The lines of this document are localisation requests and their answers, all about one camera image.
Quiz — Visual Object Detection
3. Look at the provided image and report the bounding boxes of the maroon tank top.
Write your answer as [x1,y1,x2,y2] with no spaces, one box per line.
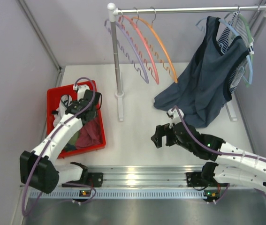
[75,118,102,149]

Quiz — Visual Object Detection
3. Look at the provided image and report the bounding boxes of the orange plastic hanger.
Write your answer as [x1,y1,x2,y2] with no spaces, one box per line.
[132,8,178,83]

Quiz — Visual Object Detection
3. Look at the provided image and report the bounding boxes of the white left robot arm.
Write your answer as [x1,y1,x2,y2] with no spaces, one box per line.
[20,89,101,194]

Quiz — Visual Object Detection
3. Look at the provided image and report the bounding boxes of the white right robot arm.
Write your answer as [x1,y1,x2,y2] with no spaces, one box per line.
[151,122,266,194]

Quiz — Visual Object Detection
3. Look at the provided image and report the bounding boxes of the blue-grey tank top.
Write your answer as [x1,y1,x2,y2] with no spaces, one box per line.
[153,16,249,128]

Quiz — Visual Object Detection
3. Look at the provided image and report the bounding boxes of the purple plastic hanger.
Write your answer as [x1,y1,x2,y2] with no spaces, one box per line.
[104,19,150,84]

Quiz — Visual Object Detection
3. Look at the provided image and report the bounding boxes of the pink plastic hanger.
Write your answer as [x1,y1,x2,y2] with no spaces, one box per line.
[118,9,160,85]

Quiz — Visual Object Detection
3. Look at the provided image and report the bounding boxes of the light blue plastic hanger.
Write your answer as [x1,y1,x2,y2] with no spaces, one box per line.
[195,16,254,85]

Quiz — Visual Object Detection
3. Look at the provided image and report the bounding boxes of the green plastic hanger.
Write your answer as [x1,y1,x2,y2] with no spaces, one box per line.
[230,13,254,89]

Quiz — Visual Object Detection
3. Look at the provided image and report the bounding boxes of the red plastic bin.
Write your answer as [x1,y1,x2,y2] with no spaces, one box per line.
[46,85,106,158]

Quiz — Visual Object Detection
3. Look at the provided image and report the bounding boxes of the olive green garment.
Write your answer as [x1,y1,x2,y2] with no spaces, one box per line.
[64,131,80,152]

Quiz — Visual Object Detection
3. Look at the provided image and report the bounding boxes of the striped navy white garment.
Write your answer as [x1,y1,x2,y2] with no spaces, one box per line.
[217,11,255,92]

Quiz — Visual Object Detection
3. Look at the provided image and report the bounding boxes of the silver clothes rack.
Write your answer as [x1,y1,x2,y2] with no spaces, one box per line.
[107,2,266,122]

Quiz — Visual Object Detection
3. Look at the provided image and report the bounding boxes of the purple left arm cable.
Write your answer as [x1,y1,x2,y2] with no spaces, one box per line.
[22,76,100,217]

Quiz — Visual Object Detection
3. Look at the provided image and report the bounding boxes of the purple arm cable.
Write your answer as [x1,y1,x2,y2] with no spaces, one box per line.
[170,105,266,204]
[22,76,100,217]

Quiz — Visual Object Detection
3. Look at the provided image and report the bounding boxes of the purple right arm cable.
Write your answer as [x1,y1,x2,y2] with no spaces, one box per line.
[170,105,266,204]

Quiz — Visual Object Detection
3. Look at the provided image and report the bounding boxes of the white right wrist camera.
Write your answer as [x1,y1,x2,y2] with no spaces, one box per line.
[167,109,184,124]

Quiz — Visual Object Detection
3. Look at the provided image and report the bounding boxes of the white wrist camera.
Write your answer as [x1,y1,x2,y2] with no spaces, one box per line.
[73,84,90,101]
[167,109,184,124]

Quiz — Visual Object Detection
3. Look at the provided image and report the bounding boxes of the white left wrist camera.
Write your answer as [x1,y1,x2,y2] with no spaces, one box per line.
[73,84,90,101]

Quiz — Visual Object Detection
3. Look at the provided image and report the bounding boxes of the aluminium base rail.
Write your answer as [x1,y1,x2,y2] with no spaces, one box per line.
[20,165,232,188]

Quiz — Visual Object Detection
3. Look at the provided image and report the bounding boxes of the perforated grey cable duct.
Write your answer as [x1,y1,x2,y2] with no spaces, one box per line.
[29,189,220,200]

